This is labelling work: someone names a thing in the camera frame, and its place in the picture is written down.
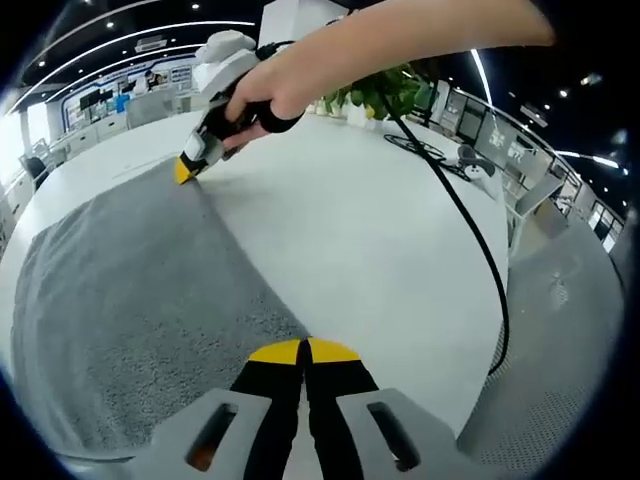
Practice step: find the ceiling air conditioner vent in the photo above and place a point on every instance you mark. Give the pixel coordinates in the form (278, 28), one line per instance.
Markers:
(151, 45)

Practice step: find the white handheld controller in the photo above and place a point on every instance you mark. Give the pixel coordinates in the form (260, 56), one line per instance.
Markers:
(477, 167)

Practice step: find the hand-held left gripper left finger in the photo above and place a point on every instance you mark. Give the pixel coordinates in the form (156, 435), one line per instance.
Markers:
(270, 390)

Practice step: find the black office chair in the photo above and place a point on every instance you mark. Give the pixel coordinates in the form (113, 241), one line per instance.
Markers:
(35, 170)

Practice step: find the person's right hand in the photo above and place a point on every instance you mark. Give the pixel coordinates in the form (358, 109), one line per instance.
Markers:
(272, 85)

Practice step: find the potted green plant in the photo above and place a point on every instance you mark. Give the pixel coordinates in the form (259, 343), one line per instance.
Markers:
(370, 92)

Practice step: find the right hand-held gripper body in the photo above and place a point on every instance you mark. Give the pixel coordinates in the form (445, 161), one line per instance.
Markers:
(225, 60)

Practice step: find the grey towel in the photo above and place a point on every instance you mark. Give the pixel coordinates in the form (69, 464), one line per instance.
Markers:
(140, 280)

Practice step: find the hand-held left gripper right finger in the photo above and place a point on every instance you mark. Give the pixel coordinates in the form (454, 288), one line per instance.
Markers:
(340, 395)

